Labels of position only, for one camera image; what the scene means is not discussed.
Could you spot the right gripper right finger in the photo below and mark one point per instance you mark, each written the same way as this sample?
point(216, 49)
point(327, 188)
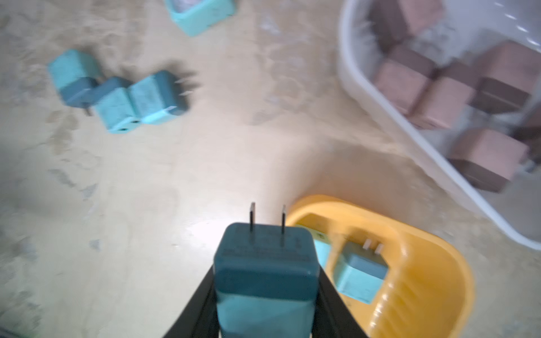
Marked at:
point(332, 318)

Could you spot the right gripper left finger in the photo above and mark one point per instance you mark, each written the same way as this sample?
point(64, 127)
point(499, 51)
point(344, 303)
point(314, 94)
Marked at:
point(199, 318)

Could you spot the teal plug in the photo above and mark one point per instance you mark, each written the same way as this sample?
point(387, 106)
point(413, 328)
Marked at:
point(360, 271)
point(266, 280)
point(113, 103)
point(75, 75)
point(159, 98)
point(322, 245)

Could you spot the yellow plastic tray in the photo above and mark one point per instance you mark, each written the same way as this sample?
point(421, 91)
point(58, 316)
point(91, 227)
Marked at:
point(429, 290)

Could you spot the pink plug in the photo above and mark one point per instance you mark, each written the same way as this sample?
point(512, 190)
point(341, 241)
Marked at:
point(508, 74)
point(529, 133)
point(403, 77)
point(488, 159)
point(446, 97)
point(396, 21)

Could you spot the white plastic tray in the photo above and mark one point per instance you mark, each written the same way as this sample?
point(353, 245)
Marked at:
point(515, 211)

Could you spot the small teal alarm clock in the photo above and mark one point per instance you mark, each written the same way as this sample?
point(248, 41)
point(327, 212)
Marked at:
point(195, 17)

